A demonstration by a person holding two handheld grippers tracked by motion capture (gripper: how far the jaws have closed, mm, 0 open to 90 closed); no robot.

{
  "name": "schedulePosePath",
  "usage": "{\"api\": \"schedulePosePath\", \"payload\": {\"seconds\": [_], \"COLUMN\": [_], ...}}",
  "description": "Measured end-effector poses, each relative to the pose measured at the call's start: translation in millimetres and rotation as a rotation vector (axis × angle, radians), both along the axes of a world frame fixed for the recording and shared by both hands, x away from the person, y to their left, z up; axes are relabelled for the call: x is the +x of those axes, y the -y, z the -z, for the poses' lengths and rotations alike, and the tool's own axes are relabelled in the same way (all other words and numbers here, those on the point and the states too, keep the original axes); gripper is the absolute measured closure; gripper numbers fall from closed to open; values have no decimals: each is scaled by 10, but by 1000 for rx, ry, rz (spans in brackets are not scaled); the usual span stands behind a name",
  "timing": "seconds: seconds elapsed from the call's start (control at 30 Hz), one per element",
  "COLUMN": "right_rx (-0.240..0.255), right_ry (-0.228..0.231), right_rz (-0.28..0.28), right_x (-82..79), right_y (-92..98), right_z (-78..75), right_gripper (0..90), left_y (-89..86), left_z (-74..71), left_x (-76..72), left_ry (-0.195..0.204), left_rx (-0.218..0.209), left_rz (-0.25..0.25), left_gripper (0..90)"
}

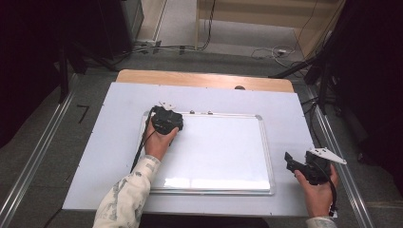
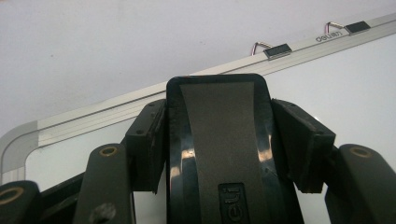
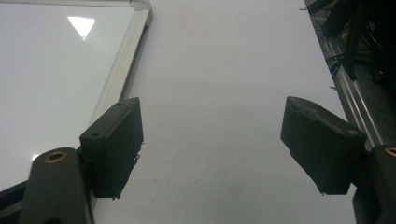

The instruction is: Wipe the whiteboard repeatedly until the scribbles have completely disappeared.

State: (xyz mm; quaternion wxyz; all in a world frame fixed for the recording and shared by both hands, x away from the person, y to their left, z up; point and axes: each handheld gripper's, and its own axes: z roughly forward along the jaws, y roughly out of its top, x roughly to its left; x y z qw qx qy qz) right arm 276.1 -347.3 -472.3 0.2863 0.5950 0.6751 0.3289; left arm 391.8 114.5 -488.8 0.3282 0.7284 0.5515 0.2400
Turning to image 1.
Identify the large white panel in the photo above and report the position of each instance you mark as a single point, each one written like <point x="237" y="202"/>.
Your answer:
<point x="120" y="104"/>

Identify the dark curtain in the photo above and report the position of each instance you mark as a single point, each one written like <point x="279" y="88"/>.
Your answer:
<point x="374" y="79"/>
<point x="25" y="63"/>

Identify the black cabinet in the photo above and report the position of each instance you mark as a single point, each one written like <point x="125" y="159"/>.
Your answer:
<point x="120" y="25"/>

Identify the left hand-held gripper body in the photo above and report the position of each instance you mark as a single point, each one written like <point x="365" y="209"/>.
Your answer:
<point x="163" y="118"/>

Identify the aluminium floor rail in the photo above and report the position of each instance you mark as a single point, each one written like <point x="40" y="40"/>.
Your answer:
<point x="348" y="183"/>
<point x="34" y="161"/>

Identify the silver framed whiteboard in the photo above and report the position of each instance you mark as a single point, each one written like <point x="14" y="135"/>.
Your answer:
<point x="218" y="152"/>

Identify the wooden table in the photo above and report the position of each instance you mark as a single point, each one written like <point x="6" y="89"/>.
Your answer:
<point x="190" y="78"/>

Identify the person's left hand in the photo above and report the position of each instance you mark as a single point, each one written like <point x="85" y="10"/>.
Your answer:
<point x="158" y="144"/>

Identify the beige wooden furniture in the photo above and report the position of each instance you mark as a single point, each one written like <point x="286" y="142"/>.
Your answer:
<point x="269" y="12"/>

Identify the grey power strip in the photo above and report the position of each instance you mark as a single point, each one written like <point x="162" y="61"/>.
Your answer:
<point x="149" y="44"/>

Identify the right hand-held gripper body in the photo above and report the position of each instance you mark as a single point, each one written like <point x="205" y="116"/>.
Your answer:
<point x="318" y="167"/>

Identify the person's right hand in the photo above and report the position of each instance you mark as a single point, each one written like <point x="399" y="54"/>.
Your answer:
<point x="318" y="196"/>

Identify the black metal stand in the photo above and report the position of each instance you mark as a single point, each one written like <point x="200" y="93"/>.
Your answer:
<point x="323" y="82"/>
<point x="64" y="72"/>

